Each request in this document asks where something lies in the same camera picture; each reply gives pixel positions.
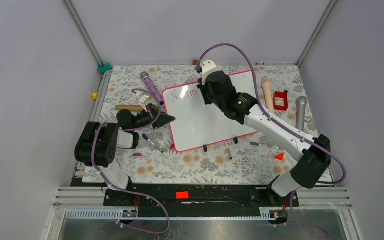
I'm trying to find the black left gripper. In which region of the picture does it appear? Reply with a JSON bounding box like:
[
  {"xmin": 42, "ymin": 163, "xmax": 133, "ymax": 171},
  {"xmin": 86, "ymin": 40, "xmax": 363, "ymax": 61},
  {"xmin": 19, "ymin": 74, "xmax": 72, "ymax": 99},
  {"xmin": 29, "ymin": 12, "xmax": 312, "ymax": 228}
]
[{"xmin": 131, "ymin": 103, "xmax": 175, "ymax": 131}]

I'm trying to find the pink framed whiteboard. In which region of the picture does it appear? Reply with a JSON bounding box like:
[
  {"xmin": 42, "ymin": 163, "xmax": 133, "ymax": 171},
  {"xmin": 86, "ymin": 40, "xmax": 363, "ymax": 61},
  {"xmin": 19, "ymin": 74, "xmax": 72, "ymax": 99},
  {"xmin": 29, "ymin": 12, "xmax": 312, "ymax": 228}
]
[{"xmin": 162, "ymin": 82, "xmax": 257, "ymax": 153}]

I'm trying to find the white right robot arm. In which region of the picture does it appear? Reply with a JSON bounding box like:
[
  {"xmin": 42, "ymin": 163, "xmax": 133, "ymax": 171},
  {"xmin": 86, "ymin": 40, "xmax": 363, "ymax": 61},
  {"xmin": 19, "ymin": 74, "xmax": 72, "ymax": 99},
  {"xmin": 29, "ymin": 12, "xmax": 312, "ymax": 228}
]
[{"xmin": 198, "ymin": 70, "xmax": 332, "ymax": 206}]

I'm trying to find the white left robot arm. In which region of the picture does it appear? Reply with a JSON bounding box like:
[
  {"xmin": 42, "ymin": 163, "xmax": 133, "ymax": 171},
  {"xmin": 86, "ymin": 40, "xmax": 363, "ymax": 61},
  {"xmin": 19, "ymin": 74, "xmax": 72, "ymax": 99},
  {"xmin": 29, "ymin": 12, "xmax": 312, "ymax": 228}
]
[{"xmin": 74, "ymin": 103, "xmax": 176, "ymax": 206}]

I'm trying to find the right black whiteboard clip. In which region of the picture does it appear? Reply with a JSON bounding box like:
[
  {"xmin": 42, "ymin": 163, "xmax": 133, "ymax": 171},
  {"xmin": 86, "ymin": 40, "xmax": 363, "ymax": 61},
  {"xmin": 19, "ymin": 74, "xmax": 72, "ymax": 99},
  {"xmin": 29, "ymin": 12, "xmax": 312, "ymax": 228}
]
[{"xmin": 233, "ymin": 137, "xmax": 239, "ymax": 145}]

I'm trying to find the blue capped marker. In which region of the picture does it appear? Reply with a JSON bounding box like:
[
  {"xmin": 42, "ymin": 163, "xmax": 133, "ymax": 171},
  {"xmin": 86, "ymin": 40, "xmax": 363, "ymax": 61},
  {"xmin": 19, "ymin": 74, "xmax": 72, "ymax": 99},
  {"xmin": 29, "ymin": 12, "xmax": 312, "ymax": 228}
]
[{"xmin": 142, "ymin": 133, "xmax": 164, "ymax": 153}]

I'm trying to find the brown wooden toy microphone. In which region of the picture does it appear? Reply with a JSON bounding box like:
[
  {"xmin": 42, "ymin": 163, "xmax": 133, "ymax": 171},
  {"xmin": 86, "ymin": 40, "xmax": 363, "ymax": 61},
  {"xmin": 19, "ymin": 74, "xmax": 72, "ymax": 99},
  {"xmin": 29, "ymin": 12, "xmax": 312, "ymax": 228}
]
[{"xmin": 114, "ymin": 103, "xmax": 160, "ymax": 113}]

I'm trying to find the purple patterned toy microphone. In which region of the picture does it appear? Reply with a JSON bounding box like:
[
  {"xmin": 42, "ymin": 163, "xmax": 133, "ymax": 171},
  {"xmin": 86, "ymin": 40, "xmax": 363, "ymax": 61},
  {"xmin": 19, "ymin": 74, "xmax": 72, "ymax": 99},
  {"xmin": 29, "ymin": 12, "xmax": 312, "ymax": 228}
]
[{"xmin": 140, "ymin": 71, "xmax": 164, "ymax": 105}]

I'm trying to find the red box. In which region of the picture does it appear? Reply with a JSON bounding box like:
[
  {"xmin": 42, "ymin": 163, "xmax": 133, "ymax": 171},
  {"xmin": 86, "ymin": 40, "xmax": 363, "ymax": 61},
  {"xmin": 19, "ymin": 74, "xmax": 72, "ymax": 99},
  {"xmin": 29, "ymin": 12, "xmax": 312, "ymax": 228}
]
[{"xmin": 273, "ymin": 90, "xmax": 289, "ymax": 111}]

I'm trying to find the green capped marker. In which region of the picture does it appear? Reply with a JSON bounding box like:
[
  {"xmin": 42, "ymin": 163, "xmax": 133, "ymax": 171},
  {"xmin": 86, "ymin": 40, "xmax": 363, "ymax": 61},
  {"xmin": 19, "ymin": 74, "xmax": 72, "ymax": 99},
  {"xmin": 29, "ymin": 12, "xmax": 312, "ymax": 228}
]
[{"xmin": 250, "ymin": 142, "xmax": 281, "ymax": 150}]

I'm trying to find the yellow cube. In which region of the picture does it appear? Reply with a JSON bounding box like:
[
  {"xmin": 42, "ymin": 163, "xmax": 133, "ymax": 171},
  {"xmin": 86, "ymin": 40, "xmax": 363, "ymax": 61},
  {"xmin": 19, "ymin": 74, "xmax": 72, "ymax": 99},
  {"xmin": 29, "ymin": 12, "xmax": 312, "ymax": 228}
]
[{"xmin": 91, "ymin": 92, "xmax": 98, "ymax": 100}]

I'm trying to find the teal block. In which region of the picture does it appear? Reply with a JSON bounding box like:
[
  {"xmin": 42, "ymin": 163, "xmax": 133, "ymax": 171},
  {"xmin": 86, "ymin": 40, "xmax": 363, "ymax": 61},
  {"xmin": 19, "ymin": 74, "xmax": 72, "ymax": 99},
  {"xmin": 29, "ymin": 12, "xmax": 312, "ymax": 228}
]
[{"xmin": 97, "ymin": 63, "xmax": 113, "ymax": 74}]

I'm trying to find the floral patterned table mat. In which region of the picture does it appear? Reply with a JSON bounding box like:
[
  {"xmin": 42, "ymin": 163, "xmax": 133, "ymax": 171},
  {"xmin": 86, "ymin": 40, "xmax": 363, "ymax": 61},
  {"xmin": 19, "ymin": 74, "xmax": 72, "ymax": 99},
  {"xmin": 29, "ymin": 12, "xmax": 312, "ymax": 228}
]
[{"xmin": 92, "ymin": 64, "xmax": 332, "ymax": 186}]

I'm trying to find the silver toy microphone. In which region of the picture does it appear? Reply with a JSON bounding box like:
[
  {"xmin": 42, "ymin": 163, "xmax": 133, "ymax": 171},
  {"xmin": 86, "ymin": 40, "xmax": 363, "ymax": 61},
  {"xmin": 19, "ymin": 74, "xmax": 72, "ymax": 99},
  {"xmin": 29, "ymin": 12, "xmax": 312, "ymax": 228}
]
[{"xmin": 296, "ymin": 96, "xmax": 308, "ymax": 131}]

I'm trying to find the red triangular block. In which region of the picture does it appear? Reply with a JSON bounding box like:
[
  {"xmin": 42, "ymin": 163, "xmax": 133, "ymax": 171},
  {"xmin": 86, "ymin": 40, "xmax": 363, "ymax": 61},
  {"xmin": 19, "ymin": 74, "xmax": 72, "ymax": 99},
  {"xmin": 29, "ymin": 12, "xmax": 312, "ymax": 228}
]
[{"xmin": 273, "ymin": 152, "xmax": 285, "ymax": 161}]

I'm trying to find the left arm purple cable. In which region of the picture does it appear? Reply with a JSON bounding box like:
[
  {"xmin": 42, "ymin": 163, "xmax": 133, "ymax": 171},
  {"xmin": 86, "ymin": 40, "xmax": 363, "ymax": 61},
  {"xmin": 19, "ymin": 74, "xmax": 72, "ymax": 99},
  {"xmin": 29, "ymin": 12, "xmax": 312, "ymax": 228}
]
[{"xmin": 90, "ymin": 88, "xmax": 172, "ymax": 235}]

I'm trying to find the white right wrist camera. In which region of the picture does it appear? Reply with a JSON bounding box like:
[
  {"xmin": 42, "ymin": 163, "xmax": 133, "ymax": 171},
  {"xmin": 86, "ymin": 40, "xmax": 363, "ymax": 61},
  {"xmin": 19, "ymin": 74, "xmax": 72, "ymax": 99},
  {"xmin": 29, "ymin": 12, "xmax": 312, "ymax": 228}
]
[{"xmin": 195, "ymin": 58, "xmax": 218, "ymax": 86}]

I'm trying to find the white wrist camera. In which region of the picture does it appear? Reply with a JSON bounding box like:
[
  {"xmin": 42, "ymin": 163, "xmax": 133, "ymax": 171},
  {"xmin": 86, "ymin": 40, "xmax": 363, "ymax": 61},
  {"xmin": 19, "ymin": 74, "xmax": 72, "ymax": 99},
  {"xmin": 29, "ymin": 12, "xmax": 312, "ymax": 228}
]
[
  {"xmin": 136, "ymin": 93, "xmax": 149, "ymax": 105},
  {"xmin": 195, "ymin": 58, "xmax": 218, "ymax": 86}
]

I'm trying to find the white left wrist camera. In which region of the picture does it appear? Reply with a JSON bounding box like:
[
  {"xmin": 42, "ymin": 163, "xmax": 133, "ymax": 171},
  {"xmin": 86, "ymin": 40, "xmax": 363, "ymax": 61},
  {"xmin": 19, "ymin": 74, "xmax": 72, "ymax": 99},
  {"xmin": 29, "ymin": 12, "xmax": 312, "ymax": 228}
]
[{"xmin": 136, "ymin": 93, "xmax": 149, "ymax": 105}]

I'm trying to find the red label on rail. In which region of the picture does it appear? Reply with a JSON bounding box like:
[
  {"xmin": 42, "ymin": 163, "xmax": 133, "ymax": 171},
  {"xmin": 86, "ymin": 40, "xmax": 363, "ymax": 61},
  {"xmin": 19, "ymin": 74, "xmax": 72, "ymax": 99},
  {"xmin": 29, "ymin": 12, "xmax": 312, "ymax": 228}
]
[{"xmin": 175, "ymin": 191, "xmax": 189, "ymax": 200}]

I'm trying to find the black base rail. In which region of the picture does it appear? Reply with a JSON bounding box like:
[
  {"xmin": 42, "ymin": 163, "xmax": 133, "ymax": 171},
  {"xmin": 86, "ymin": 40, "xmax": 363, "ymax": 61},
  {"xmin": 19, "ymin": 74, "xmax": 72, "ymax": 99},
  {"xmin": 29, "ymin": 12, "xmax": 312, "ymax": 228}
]
[{"xmin": 103, "ymin": 183, "xmax": 300, "ymax": 218}]

